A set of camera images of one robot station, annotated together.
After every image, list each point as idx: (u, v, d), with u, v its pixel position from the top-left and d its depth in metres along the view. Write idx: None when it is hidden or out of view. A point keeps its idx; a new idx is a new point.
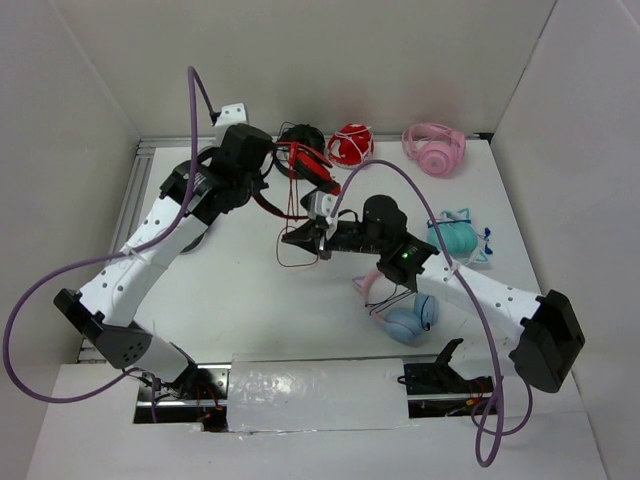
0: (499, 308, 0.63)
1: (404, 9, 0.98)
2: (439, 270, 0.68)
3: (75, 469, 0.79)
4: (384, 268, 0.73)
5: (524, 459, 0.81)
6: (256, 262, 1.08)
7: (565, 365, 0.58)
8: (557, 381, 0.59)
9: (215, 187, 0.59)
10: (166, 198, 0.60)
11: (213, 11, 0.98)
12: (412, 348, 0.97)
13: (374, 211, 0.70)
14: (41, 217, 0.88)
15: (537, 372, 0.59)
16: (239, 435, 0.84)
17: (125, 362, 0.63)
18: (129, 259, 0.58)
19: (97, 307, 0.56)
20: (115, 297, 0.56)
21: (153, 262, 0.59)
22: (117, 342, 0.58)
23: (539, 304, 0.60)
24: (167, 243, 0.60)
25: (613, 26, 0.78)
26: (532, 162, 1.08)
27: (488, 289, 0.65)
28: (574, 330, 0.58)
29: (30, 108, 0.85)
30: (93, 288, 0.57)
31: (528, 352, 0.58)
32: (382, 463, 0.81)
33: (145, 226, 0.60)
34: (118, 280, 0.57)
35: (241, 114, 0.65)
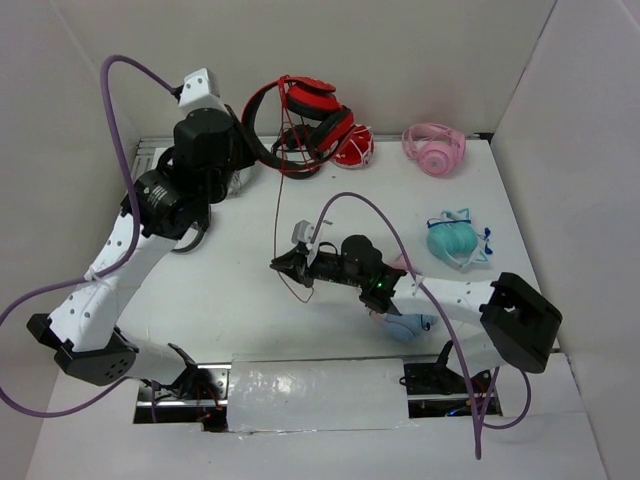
0: (461, 304, 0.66)
1: (404, 9, 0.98)
2: (407, 286, 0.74)
3: (76, 469, 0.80)
4: (365, 300, 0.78)
5: (523, 458, 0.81)
6: (256, 262, 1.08)
7: (543, 341, 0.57)
8: (541, 361, 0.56)
9: (180, 199, 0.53)
10: (127, 216, 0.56)
11: (212, 11, 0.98)
12: (411, 349, 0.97)
13: (352, 249, 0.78)
14: (41, 217, 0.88)
15: (521, 357, 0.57)
16: (239, 435, 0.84)
17: (109, 377, 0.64)
18: (93, 284, 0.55)
19: (67, 335, 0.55)
20: (82, 325, 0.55)
21: (119, 285, 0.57)
22: (94, 364, 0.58)
23: (496, 288, 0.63)
24: (131, 264, 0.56)
25: (613, 25, 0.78)
26: (533, 161, 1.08)
27: (449, 289, 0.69)
28: (539, 303, 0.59)
29: (30, 110, 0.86)
30: (62, 314, 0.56)
31: (500, 336, 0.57)
32: (382, 463, 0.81)
33: (107, 247, 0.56)
34: (85, 306, 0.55)
35: (205, 86, 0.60)
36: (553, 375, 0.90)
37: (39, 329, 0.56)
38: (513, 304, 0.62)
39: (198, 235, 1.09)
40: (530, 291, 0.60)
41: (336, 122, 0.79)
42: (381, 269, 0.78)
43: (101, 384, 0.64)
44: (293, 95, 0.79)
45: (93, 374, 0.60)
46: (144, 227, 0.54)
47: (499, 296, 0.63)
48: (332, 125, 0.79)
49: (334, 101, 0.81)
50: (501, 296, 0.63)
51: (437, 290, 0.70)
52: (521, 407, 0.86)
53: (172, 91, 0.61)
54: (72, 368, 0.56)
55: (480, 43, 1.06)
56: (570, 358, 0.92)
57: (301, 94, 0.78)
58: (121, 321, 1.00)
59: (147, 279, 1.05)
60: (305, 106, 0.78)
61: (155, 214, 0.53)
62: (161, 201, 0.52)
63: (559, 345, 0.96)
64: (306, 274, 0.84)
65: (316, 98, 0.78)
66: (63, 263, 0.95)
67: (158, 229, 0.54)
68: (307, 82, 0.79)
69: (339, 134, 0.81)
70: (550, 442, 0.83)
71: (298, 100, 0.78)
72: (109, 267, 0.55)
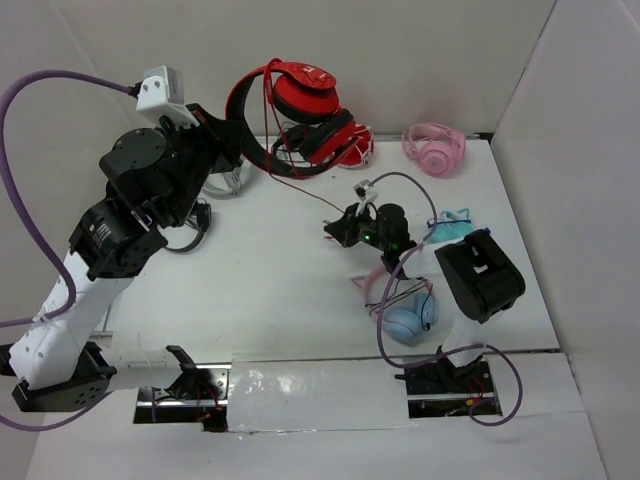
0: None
1: (403, 10, 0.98)
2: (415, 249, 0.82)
3: (76, 469, 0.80)
4: (387, 260, 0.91)
5: (523, 459, 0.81)
6: (256, 262, 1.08)
7: (492, 290, 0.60)
8: (482, 306, 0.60)
9: (125, 234, 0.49)
10: (75, 254, 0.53)
11: (212, 11, 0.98)
12: (412, 348, 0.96)
13: (385, 211, 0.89)
14: (42, 217, 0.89)
15: (465, 296, 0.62)
16: (239, 435, 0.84)
17: (79, 404, 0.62)
18: (44, 325, 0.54)
19: (23, 373, 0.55)
20: (36, 365, 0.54)
21: (71, 326, 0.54)
22: (57, 396, 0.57)
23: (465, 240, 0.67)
24: (80, 306, 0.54)
25: (614, 25, 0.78)
26: (533, 161, 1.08)
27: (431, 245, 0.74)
28: (498, 258, 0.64)
29: (30, 110, 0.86)
30: (19, 350, 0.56)
31: (450, 273, 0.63)
32: (382, 463, 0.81)
33: (58, 287, 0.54)
34: (38, 347, 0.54)
35: (165, 92, 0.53)
36: (553, 376, 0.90)
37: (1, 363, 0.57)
38: (479, 261, 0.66)
39: (198, 235, 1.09)
40: (493, 248, 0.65)
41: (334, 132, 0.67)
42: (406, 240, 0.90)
43: (73, 410, 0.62)
44: (280, 88, 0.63)
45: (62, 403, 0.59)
46: (89, 269, 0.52)
47: (470, 253, 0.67)
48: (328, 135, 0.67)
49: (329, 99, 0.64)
50: (470, 251, 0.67)
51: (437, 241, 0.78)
52: (513, 408, 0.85)
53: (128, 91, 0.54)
54: (31, 405, 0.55)
55: (480, 44, 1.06)
56: (570, 358, 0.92)
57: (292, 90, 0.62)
58: (122, 321, 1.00)
59: (147, 279, 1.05)
60: (291, 109, 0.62)
61: (102, 250, 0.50)
62: (106, 239, 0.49)
63: (559, 346, 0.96)
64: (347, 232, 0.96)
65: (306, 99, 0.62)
66: None
67: (104, 269, 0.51)
68: (296, 76, 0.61)
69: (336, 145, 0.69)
70: (550, 443, 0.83)
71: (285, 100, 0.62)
72: (55, 310, 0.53)
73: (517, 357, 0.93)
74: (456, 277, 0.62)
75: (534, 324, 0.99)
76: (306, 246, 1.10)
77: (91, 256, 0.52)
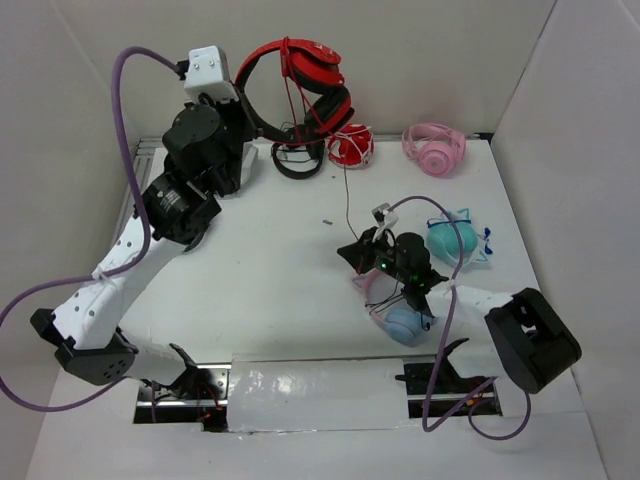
0: (479, 306, 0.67)
1: (404, 10, 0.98)
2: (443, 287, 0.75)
3: (77, 467, 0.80)
4: (406, 293, 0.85)
5: (523, 459, 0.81)
6: (256, 262, 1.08)
7: (548, 362, 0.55)
8: (540, 381, 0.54)
9: (189, 204, 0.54)
10: (139, 219, 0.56)
11: (212, 11, 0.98)
12: (411, 348, 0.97)
13: (404, 240, 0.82)
14: (42, 217, 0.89)
15: (520, 369, 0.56)
16: (239, 435, 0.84)
17: (106, 379, 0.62)
18: (101, 284, 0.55)
19: (68, 331, 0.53)
20: (87, 322, 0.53)
21: (126, 285, 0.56)
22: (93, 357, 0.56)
23: (514, 298, 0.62)
24: (140, 264, 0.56)
25: (613, 25, 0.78)
26: (533, 161, 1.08)
27: (472, 292, 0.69)
28: (553, 326, 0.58)
29: (30, 110, 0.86)
30: (66, 310, 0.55)
31: (504, 344, 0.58)
32: (383, 463, 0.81)
33: (117, 247, 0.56)
34: (89, 304, 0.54)
35: (215, 70, 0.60)
36: (554, 376, 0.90)
37: (41, 325, 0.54)
38: (528, 322, 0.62)
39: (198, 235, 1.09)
40: (549, 313, 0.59)
41: (339, 106, 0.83)
42: (427, 271, 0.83)
43: (100, 386, 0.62)
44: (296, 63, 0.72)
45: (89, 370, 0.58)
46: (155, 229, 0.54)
47: (519, 313, 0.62)
48: (334, 111, 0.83)
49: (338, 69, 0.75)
50: (519, 310, 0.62)
51: (463, 290, 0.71)
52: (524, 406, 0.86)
53: (177, 70, 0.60)
54: (71, 364, 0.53)
55: (480, 44, 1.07)
56: None
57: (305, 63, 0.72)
58: (122, 321, 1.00)
59: None
60: (309, 80, 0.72)
61: (168, 218, 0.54)
62: (171, 207, 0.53)
63: None
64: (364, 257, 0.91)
65: (322, 72, 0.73)
66: (63, 263, 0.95)
67: (168, 234, 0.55)
68: (313, 51, 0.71)
69: (341, 119, 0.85)
70: (550, 442, 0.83)
71: (304, 73, 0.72)
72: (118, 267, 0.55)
73: None
74: (508, 345, 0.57)
75: None
76: (306, 246, 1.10)
77: (151, 220, 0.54)
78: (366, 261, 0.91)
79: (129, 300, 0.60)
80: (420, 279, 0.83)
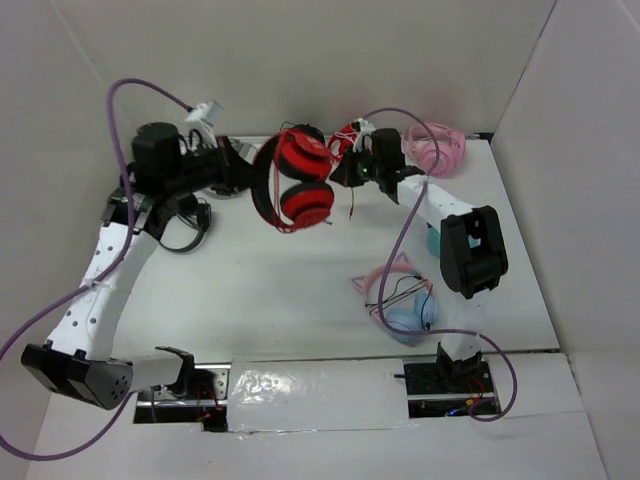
0: (440, 210, 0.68)
1: (404, 10, 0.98)
2: (413, 181, 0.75)
3: (77, 467, 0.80)
4: (379, 179, 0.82)
5: (523, 459, 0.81)
6: (255, 262, 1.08)
7: (475, 272, 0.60)
8: (462, 282, 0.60)
9: (156, 203, 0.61)
10: (112, 225, 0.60)
11: (211, 11, 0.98)
12: (411, 348, 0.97)
13: (377, 131, 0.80)
14: (43, 216, 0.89)
15: (449, 268, 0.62)
16: (240, 435, 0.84)
17: (116, 401, 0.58)
18: (91, 290, 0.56)
19: (75, 347, 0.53)
20: (93, 330, 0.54)
21: (118, 284, 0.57)
22: (104, 374, 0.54)
23: (474, 213, 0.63)
24: (126, 263, 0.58)
25: (614, 25, 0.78)
26: (533, 161, 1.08)
27: (440, 196, 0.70)
28: (496, 245, 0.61)
29: (30, 110, 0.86)
30: (63, 332, 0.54)
31: (445, 246, 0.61)
32: (382, 464, 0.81)
33: (98, 256, 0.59)
34: (88, 313, 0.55)
35: (201, 112, 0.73)
36: (553, 375, 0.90)
37: (40, 351, 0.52)
38: (477, 233, 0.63)
39: (199, 235, 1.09)
40: (497, 233, 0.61)
41: (302, 190, 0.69)
42: (402, 160, 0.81)
43: (110, 407, 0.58)
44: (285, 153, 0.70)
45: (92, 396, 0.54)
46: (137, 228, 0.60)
47: (472, 226, 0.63)
48: (295, 193, 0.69)
49: (324, 169, 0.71)
50: (474, 225, 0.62)
51: (432, 191, 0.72)
52: (507, 405, 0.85)
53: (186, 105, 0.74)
54: (89, 382, 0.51)
55: (480, 44, 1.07)
56: (570, 358, 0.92)
57: (292, 152, 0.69)
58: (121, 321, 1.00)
59: (147, 279, 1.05)
60: (290, 163, 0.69)
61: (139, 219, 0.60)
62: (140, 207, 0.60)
63: (559, 345, 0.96)
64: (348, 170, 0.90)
65: (307, 161, 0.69)
66: (63, 263, 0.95)
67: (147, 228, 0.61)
68: (303, 144, 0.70)
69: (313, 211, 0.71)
70: (549, 442, 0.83)
71: (286, 156, 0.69)
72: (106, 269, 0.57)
73: (517, 357, 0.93)
74: (449, 251, 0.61)
75: (534, 324, 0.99)
76: (305, 245, 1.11)
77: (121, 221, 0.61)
78: (352, 177, 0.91)
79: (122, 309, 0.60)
80: (396, 167, 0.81)
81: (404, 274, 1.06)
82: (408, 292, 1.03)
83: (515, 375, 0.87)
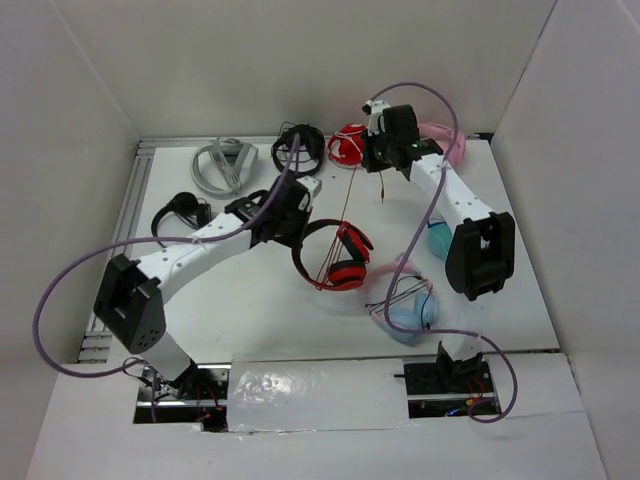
0: (456, 208, 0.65)
1: (404, 10, 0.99)
2: (431, 165, 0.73)
3: (76, 467, 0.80)
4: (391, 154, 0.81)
5: (523, 459, 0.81)
6: (256, 262, 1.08)
7: (478, 275, 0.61)
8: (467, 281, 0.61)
9: (266, 220, 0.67)
10: (231, 214, 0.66)
11: (212, 11, 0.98)
12: (411, 348, 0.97)
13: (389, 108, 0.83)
14: (43, 216, 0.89)
15: (456, 265, 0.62)
16: (240, 435, 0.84)
17: (136, 347, 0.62)
18: (192, 244, 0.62)
19: (153, 274, 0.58)
20: (174, 272, 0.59)
21: (211, 254, 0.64)
22: (154, 309, 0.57)
23: (490, 218, 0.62)
24: (226, 245, 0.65)
25: (614, 25, 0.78)
26: (533, 161, 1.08)
27: (458, 191, 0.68)
28: (506, 253, 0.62)
29: (30, 109, 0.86)
30: (151, 259, 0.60)
31: (457, 245, 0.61)
32: (384, 463, 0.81)
33: (209, 226, 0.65)
34: (178, 258, 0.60)
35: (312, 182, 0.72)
36: (553, 375, 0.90)
37: (127, 261, 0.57)
38: (489, 236, 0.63)
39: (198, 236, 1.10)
40: (511, 242, 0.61)
41: (346, 267, 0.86)
42: (416, 137, 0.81)
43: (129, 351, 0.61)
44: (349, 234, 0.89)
45: (132, 326, 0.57)
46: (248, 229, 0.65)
47: (486, 229, 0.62)
48: (341, 267, 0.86)
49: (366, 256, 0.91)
50: (488, 228, 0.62)
51: (450, 184, 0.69)
52: (508, 404, 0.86)
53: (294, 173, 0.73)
54: (147, 305, 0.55)
55: (480, 44, 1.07)
56: (570, 358, 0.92)
57: (355, 238, 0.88)
58: None
59: None
60: (351, 244, 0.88)
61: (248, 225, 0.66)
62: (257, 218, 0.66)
63: (559, 346, 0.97)
64: (367, 154, 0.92)
65: (362, 249, 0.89)
66: (63, 262, 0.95)
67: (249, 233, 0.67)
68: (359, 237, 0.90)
69: (344, 278, 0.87)
70: (550, 442, 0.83)
71: (351, 239, 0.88)
72: (211, 236, 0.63)
73: (518, 357, 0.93)
74: (460, 252, 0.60)
75: (534, 324, 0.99)
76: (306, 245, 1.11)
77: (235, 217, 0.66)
78: (373, 161, 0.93)
79: (191, 278, 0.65)
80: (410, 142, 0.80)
81: (404, 275, 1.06)
82: (408, 292, 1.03)
83: (516, 376, 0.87)
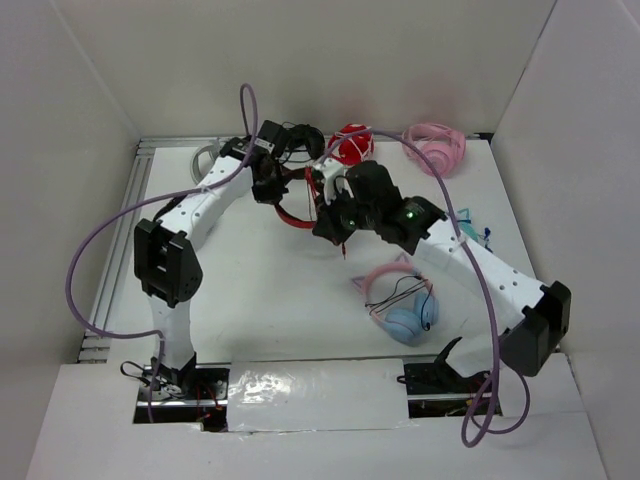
0: (503, 292, 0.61)
1: (405, 11, 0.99)
2: (446, 239, 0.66)
3: (75, 468, 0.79)
4: (382, 230, 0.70)
5: (522, 459, 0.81)
6: (256, 261, 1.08)
7: (547, 355, 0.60)
8: (539, 367, 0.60)
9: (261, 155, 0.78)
10: (227, 156, 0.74)
11: (212, 11, 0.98)
12: (411, 348, 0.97)
13: (355, 169, 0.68)
14: (43, 216, 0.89)
15: (522, 356, 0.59)
16: (239, 435, 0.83)
17: (185, 296, 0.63)
18: (203, 194, 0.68)
19: (178, 227, 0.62)
20: (195, 222, 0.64)
21: (221, 198, 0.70)
22: (191, 260, 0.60)
23: (543, 294, 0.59)
24: (231, 186, 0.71)
25: (613, 25, 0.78)
26: (532, 162, 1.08)
27: (494, 270, 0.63)
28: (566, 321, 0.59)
29: (30, 109, 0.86)
30: (171, 215, 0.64)
31: (523, 341, 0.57)
32: (384, 463, 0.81)
33: (210, 175, 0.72)
34: (194, 209, 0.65)
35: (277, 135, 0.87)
36: (553, 375, 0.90)
37: (152, 222, 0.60)
38: None
39: None
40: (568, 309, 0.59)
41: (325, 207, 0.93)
42: (398, 200, 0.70)
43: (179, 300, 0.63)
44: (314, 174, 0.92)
45: (177, 277, 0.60)
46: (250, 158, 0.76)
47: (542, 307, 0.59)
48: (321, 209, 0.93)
49: None
50: None
51: (481, 263, 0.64)
52: (521, 405, 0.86)
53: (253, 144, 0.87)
54: (184, 255, 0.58)
55: (480, 44, 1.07)
56: (570, 358, 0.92)
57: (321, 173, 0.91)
58: (120, 323, 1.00)
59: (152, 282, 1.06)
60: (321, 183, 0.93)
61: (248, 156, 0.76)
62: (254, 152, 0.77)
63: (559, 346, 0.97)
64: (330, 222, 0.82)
65: None
66: (63, 262, 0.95)
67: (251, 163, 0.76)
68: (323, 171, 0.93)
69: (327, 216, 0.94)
70: (550, 442, 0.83)
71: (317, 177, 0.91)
72: (218, 182, 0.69)
73: None
74: (529, 347, 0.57)
75: None
76: (297, 211, 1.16)
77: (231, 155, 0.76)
78: (339, 230, 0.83)
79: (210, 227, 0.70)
80: (399, 209, 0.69)
81: (404, 274, 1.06)
82: (408, 292, 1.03)
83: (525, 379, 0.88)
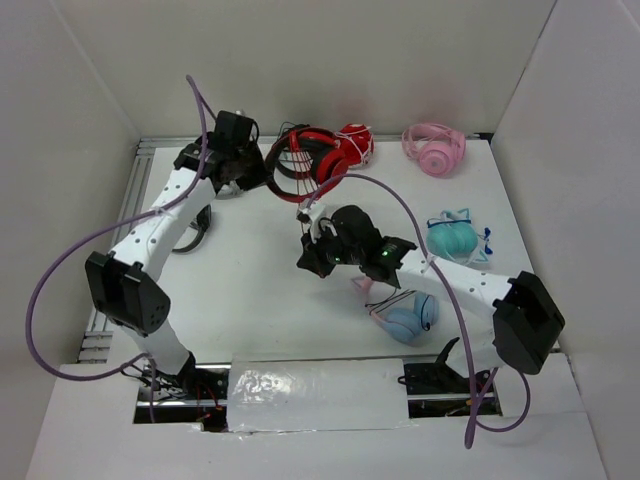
0: (473, 293, 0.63)
1: (405, 11, 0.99)
2: (417, 263, 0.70)
3: (76, 467, 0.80)
4: (366, 269, 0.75)
5: (521, 459, 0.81)
6: (256, 261, 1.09)
7: (541, 347, 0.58)
8: (539, 360, 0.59)
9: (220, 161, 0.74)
10: (182, 169, 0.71)
11: (211, 11, 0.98)
12: (412, 349, 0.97)
13: (340, 217, 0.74)
14: (43, 216, 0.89)
15: (519, 354, 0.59)
16: (239, 435, 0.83)
17: (152, 325, 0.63)
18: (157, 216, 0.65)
19: (134, 258, 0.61)
20: (151, 249, 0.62)
21: (179, 218, 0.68)
22: (151, 289, 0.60)
23: (512, 285, 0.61)
24: (189, 201, 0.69)
25: (613, 25, 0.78)
26: (532, 162, 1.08)
27: (462, 277, 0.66)
28: (549, 308, 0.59)
29: (29, 109, 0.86)
30: (126, 244, 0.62)
31: (507, 333, 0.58)
32: (384, 462, 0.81)
33: (166, 191, 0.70)
34: (150, 235, 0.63)
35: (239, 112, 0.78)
36: (552, 375, 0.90)
37: (103, 258, 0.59)
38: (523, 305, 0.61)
39: (198, 235, 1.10)
40: (545, 295, 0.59)
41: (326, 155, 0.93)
42: (379, 239, 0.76)
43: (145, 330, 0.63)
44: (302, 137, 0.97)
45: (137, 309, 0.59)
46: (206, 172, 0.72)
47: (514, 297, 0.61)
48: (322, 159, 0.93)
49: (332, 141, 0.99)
50: (515, 295, 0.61)
51: (449, 273, 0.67)
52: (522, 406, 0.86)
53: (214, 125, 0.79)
54: (141, 287, 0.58)
55: (480, 44, 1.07)
56: (570, 358, 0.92)
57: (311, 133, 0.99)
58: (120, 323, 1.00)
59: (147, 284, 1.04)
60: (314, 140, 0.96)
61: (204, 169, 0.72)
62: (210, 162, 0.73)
63: (559, 345, 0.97)
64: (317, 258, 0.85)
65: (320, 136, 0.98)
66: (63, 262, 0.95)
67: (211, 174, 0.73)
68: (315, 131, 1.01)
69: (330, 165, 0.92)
70: (550, 442, 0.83)
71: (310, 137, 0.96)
72: (173, 201, 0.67)
73: None
74: (515, 340, 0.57)
75: None
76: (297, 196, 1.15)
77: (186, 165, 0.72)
78: (324, 264, 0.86)
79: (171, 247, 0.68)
80: (379, 249, 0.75)
81: None
82: (408, 292, 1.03)
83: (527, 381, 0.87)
